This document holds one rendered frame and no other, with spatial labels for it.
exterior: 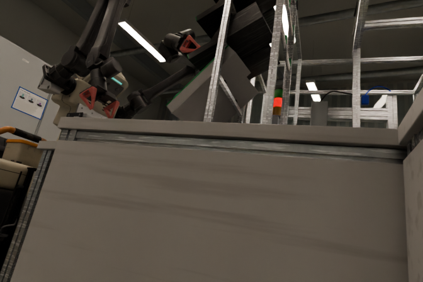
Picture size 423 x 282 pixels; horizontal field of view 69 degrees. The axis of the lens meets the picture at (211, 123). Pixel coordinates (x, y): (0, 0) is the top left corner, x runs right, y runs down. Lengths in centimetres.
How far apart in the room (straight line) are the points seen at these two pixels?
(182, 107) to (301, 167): 54
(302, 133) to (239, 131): 12
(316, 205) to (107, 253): 40
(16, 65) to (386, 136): 384
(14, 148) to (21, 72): 238
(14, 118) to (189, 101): 316
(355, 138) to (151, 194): 39
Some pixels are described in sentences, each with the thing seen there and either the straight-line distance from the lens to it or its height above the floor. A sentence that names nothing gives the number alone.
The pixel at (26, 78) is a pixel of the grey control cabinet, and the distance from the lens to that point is 411.
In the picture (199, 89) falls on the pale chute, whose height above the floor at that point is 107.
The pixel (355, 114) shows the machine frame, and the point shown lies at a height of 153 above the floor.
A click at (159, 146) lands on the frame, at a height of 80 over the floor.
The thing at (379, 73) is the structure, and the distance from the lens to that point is 870.
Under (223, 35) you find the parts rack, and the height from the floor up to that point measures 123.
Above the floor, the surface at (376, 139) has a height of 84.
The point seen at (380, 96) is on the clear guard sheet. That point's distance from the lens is 295.
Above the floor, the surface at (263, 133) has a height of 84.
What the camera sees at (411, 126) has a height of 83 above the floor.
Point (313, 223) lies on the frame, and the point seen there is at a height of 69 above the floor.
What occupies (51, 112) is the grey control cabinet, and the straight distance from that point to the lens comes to 424.
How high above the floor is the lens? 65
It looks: 19 degrees up
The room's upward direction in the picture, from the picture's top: 10 degrees clockwise
